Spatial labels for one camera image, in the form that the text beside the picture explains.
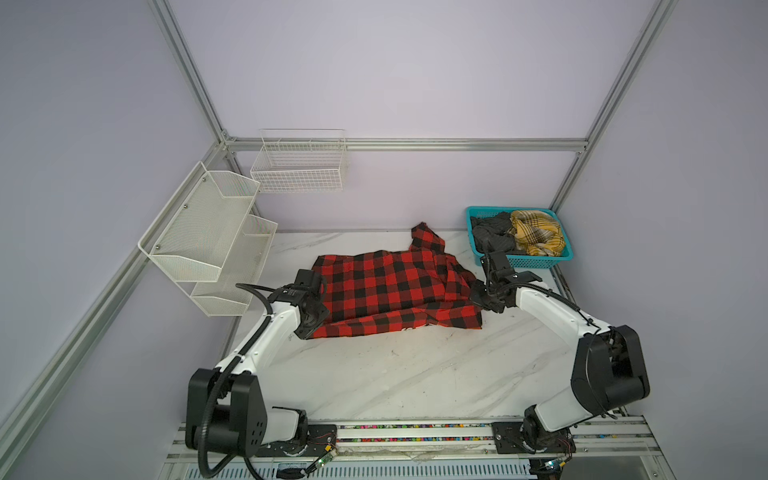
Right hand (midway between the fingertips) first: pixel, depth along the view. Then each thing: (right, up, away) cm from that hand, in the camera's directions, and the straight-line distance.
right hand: (473, 297), depth 90 cm
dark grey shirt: (+13, +22, +20) cm, 32 cm away
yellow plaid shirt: (+27, +20, +14) cm, 36 cm away
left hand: (-47, -7, -6) cm, 48 cm away
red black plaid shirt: (-30, +1, +11) cm, 32 cm away
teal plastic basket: (+23, +11, +14) cm, 29 cm away
